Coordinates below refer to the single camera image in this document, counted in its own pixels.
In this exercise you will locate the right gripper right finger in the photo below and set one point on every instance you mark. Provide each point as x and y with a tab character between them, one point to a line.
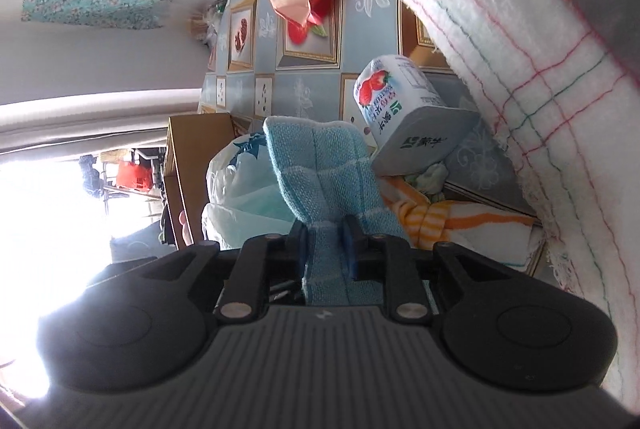
387	260

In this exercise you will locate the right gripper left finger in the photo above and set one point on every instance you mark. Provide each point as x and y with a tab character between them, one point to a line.
260	261

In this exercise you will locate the green white scrunchie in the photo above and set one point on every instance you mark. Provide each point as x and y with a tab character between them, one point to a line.
431	182

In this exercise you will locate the light blue towel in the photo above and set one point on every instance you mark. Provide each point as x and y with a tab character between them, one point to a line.
324	174

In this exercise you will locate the white plastic bag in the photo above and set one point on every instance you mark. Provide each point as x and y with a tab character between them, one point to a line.
244	198

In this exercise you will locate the strawberry milk carton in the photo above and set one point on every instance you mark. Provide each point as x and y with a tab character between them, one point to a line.
412	126

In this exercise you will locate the orange striped towel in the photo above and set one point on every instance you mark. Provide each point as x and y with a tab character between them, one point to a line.
510	238

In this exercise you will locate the brown cardboard box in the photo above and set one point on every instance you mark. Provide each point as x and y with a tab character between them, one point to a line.
192	141

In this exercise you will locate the patterned fruit floor mat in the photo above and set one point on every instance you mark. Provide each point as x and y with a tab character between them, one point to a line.
310	88

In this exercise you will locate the white striped blanket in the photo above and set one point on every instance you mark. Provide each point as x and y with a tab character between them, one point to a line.
557	84

